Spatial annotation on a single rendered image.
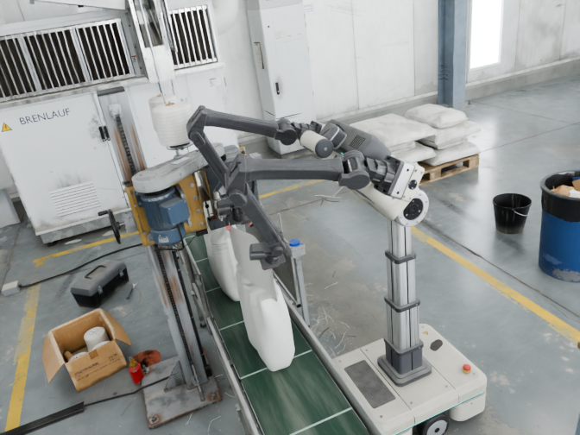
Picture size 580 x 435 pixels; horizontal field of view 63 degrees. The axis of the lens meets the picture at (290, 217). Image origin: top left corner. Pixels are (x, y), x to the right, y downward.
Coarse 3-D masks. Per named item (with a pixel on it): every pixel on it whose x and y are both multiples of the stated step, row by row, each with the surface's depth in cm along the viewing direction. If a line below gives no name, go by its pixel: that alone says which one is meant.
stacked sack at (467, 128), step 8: (432, 128) 505; (448, 128) 498; (456, 128) 495; (464, 128) 495; (472, 128) 497; (480, 128) 504; (432, 136) 489; (440, 136) 484; (448, 136) 487; (456, 136) 492; (432, 144) 490
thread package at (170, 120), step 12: (156, 108) 197; (168, 108) 193; (180, 108) 193; (156, 120) 195; (168, 120) 193; (180, 120) 194; (168, 132) 195; (180, 132) 196; (168, 144) 198; (180, 144) 198
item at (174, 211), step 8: (168, 200) 205; (176, 200) 204; (184, 200) 203; (160, 208) 203; (168, 208) 198; (176, 208) 201; (184, 208) 204; (168, 216) 199; (176, 216) 202; (184, 216) 205; (176, 224) 207
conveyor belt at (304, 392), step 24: (192, 240) 370; (216, 288) 305; (216, 312) 282; (240, 312) 278; (240, 336) 260; (240, 360) 243; (312, 360) 236; (264, 384) 226; (288, 384) 224; (312, 384) 222; (264, 408) 213; (288, 408) 211; (312, 408) 209; (336, 408) 207; (264, 432) 201; (288, 432) 199; (312, 432) 198; (336, 432) 196; (360, 432) 195
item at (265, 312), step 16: (240, 240) 231; (256, 240) 217; (240, 256) 220; (240, 272) 232; (256, 272) 213; (272, 272) 198; (240, 288) 235; (256, 288) 217; (272, 288) 208; (256, 304) 216; (272, 304) 215; (256, 320) 220; (272, 320) 216; (288, 320) 222; (256, 336) 227; (272, 336) 219; (288, 336) 224; (272, 352) 224; (288, 352) 227; (272, 368) 230
